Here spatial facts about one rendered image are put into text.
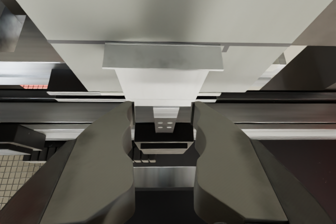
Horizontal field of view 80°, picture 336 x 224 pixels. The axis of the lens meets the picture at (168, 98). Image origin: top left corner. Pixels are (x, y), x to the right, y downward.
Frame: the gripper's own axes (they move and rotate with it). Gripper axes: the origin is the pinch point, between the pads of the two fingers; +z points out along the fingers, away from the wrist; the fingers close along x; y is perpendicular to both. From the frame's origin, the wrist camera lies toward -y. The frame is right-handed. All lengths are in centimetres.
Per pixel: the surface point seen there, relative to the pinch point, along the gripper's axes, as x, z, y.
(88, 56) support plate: -6.1, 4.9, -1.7
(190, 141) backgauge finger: 5.8, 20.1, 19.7
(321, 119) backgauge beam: 38, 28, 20
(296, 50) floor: 124, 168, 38
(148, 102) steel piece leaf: -1.6, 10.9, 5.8
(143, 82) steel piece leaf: -1.9, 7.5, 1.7
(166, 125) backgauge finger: 1.0, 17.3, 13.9
